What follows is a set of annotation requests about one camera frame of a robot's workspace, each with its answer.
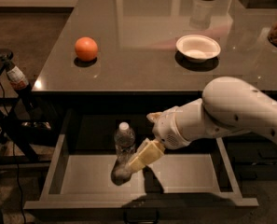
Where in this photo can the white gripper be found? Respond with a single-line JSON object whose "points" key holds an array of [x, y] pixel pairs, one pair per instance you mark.
{"points": [[165, 131]]}

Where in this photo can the clear plastic water bottle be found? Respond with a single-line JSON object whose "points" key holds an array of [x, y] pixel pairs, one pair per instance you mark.
{"points": [[124, 138]]}

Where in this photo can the open grey top drawer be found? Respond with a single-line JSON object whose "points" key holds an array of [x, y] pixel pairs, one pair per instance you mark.
{"points": [[192, 182]]}

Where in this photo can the orange ball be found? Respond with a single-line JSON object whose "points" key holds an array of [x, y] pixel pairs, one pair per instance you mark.
{"points": [[86, 49]]}

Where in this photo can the cola bottle with red label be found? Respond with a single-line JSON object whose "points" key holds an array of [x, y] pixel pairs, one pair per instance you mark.
{"points": [[19, 83]]}

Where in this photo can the white paper bowl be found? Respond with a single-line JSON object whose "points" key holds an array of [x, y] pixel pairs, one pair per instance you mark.
{"points": [[198, 48]]}

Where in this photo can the metal drawer handle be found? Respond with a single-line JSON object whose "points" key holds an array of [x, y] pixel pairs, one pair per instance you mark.
{"points": [[140, 217]]}

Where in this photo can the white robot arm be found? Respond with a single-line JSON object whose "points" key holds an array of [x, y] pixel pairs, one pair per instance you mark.
{"points": [[228, 106]]}

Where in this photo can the dark lower cabinet drawers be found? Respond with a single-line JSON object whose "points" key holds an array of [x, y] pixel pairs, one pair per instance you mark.
{"points": [[252, 157]]}

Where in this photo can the black side stand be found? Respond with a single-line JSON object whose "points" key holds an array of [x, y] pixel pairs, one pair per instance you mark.
{"points": [[24, 128]]}

